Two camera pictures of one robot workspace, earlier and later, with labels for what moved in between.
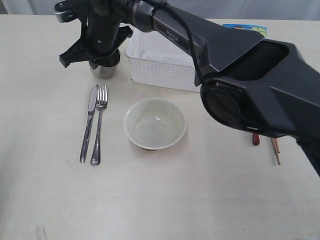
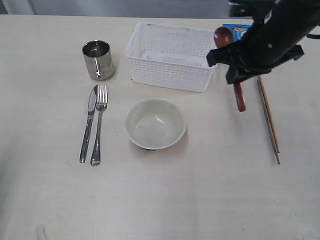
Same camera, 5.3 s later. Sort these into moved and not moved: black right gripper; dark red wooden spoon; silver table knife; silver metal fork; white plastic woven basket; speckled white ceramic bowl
Moved: black right gripper; dark red wooden spoon
Not moved: silver metal fork; silver table knife; white plastic woven basket; speckled white ceramic bowl
